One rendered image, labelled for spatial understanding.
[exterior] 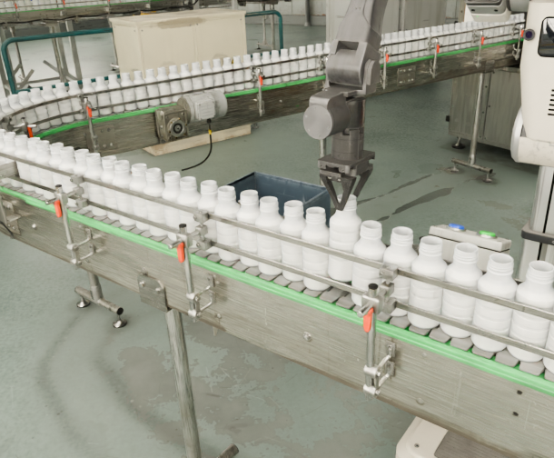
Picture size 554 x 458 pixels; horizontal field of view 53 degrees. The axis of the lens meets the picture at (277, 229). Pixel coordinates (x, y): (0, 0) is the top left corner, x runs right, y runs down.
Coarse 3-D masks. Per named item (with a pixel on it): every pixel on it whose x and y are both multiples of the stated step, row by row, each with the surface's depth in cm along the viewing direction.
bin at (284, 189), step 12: (240, 180) 187; (252, 180) 193; (264, 180) 191; (276, 180) 188; (288, 180) 185; (240, 192) 189; (264, 192) 193; (276, 192) 190; (288, 192) 187; (300, 192) 184; (312, 192) 181; (324, 192) 173; (312, 204) 170; (324, 204) 176
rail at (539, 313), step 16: (16, 160) 165; (128, 192) 137; (112, 208) 144; (176, 208) 128; (192, 208) 125; (160, 224) 134; (240, 224) 117; (288, 240) 110; (256, 256) 118; (352, 256) 102; (304, 272) 111; (400, 272) 97; (352, 288) 105; (448, 288) 93; (464, 288) 91; (400, 304) 100; (512, 304) 87; (448, 320) 95; (496, 336) 90; (544, 352) 86
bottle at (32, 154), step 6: (30, 138) 164; (36, 138) 164; (30, 144) 162; (30, 150) 163; (30, 156) 162; (30, 168) 164; (36, 168) 164; (36, 174) 165; (36, 180) 165; (36, 192) 167; (42, 192) 167
